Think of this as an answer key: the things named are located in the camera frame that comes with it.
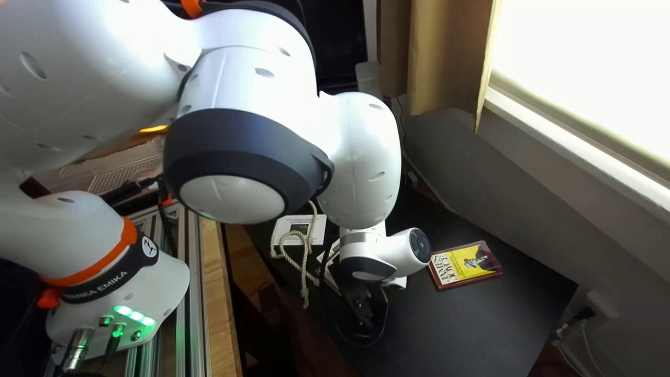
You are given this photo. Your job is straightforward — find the yellow cover book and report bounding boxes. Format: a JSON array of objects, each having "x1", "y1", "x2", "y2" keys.
[{"x1": 425, "y1": 239, "x2": 505, "y2": 292}]

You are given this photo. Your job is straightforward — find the wooden robot mounting platform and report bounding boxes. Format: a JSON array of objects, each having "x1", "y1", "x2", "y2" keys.
[{"x1": 124, "y1": 200, "x2": 243, "y2": 377}]

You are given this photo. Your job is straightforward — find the bright white framed window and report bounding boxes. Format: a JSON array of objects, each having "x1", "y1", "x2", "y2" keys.
[{"x1": 479, "y1": 0, "x2": 670, "y2": 212}]

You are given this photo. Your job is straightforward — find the olive green armchair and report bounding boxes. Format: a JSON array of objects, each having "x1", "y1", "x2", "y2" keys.
[{"x1": 553, "y1": 285, "x2": 670, "y2": 377}]

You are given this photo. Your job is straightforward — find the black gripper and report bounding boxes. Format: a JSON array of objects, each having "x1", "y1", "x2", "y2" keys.
[{"x1": 341, "y1": 277, "x2": 385, "y2": 323}]

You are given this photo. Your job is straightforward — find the wide beige curtain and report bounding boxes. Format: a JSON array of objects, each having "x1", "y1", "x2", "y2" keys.
[{"x1": 380, "y1": 0, "x2": 495, "y2": 116}]

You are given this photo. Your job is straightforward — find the white braided rope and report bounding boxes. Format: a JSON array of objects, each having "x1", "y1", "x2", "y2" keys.
[{"x1": 268, "y1": 198, "x2": 331, "y2": 309}]

